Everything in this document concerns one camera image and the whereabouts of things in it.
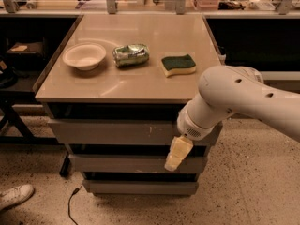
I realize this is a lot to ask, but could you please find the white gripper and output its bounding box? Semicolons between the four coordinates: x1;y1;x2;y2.
164;106;213;172

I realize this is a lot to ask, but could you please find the grey top drawer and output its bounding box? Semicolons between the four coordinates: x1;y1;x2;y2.
47;118;224;147

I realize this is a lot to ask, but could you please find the grey drawer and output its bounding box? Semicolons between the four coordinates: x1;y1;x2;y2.
82;180;199;195
47;118;224;147
69;154;206;173

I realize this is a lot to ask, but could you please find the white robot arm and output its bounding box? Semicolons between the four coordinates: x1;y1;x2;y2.
165;66;300;172

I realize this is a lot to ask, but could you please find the grey drawer cabinet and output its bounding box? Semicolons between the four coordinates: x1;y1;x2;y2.
36;14;220;183

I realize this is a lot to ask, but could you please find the grey middle drawer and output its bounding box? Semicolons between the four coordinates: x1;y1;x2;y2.
69;154;206;173

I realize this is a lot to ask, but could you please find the grey bottom drawer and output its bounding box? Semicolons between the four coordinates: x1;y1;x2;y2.
82;180;199;195

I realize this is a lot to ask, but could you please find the green yellow sponge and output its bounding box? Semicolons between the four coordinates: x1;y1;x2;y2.
161;54;196;77

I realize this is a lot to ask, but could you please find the crushed green metal can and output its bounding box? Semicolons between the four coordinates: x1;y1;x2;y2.
112;44;149;68

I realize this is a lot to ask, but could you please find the white paper bowl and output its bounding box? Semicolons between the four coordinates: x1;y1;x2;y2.
63;42;107;71

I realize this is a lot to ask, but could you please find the white sneaker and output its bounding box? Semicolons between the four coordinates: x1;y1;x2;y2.
0;184;35;210

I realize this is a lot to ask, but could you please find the black floor cable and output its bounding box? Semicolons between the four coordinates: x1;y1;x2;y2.
67;183;84;225

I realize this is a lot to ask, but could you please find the black side table frame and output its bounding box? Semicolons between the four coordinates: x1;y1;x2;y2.
0;94;72;177

